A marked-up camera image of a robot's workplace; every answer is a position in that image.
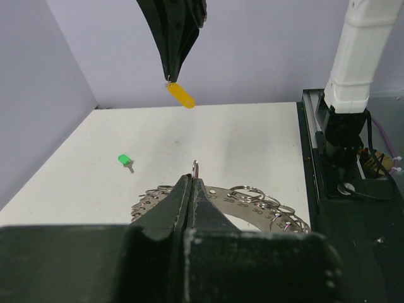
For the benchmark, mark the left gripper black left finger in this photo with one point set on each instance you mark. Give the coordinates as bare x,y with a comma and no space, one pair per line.
140,262

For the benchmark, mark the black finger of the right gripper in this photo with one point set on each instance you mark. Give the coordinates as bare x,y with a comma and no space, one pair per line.
166,21
195,15

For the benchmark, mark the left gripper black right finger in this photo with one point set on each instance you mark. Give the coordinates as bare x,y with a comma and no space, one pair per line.
224,264

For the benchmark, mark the steel keyring disc with rings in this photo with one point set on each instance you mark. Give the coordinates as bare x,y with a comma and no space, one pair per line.
252,205

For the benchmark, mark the yellow tag key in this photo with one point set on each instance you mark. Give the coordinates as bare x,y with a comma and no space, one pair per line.
181,95

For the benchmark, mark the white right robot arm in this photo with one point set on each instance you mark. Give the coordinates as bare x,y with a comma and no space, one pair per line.
342,108

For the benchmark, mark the green tag key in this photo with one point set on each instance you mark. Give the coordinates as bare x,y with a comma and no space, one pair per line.
126,162

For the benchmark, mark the aluminium frame rail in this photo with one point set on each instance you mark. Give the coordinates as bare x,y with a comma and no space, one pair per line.
312,132

